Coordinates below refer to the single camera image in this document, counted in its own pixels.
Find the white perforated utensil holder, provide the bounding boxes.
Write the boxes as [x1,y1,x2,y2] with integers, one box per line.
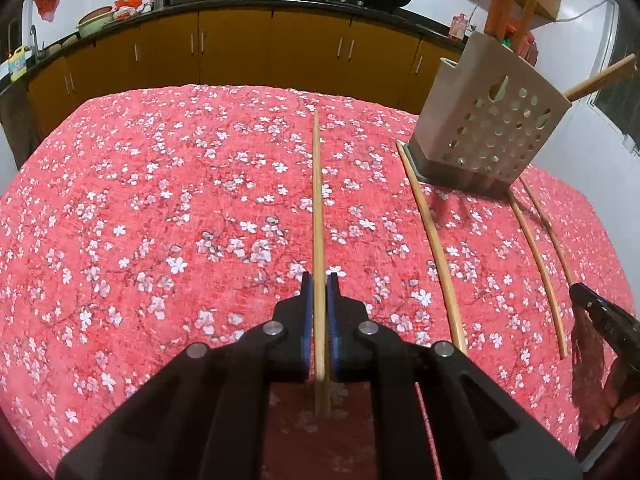
[405,32,572,198]

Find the barred window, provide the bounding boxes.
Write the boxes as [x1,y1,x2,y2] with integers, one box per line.
[590,0,640,156]

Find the black kitchen countertop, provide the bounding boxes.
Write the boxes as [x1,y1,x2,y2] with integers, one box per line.
[0,0,471,96]

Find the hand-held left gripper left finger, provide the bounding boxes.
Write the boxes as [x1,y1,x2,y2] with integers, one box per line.
[55,271,315,480]

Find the yellow detergent bottle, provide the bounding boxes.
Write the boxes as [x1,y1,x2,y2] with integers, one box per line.
[9,45,28,82]

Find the red and white plastic bag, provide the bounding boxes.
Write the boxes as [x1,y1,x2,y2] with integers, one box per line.
[114,0,146,21]

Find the wooden base cabinets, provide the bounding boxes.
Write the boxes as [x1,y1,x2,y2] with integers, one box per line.
[0,7,468,171]

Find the red oil bottles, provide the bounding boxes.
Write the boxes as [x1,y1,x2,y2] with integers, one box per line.
[507,20,538,66]

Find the person's right hand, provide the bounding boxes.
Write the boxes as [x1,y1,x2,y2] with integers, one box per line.
[602,355,640,423]

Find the red floral tablecloth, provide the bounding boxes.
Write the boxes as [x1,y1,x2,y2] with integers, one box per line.
[0,84,636,480]

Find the white wall cable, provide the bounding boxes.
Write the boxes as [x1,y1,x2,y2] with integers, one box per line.
[470,0,616,28]

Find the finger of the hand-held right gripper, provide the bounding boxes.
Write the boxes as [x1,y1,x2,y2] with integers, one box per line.
[570,282,640,358]

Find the green basin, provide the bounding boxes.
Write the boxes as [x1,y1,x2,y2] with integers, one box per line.
[76,6,115,38]

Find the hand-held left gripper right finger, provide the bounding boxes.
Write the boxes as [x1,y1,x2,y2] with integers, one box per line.
[325,271,583,480]

